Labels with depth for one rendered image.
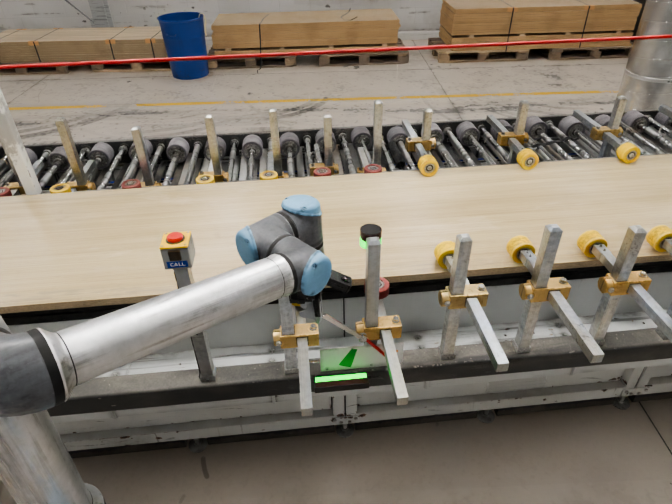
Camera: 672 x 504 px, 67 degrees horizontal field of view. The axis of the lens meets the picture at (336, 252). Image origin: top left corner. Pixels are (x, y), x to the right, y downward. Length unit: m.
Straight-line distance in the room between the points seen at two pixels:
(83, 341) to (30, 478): 0.36
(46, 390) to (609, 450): 2.20
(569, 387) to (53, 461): 1.99
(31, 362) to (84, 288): 1.04
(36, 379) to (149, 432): 1.52
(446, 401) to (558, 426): 0.53
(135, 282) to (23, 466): 0.83
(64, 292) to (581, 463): 2.07
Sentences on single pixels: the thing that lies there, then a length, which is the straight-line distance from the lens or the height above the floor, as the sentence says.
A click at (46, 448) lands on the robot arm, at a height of 1.14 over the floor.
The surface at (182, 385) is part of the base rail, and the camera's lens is 1.68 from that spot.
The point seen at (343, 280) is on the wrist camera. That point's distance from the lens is 1.29.
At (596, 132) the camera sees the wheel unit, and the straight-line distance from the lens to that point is 2.79.
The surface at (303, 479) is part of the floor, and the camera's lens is 2.25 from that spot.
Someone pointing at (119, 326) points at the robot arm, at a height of 1.40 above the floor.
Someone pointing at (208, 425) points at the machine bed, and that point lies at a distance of 2.25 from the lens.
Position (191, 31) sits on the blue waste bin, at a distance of 6.84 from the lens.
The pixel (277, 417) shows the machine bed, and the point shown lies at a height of 0.17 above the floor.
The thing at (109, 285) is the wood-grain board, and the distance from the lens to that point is 1.81.
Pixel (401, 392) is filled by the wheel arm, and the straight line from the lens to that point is 1.39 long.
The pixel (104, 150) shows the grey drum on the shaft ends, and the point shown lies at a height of 0.84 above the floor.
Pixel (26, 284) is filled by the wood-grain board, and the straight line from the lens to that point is 1.95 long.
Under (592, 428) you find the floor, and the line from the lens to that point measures 2.60.
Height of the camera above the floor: 1.94
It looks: 36 degrees down
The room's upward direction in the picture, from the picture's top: 1 degrees counter-clockwise
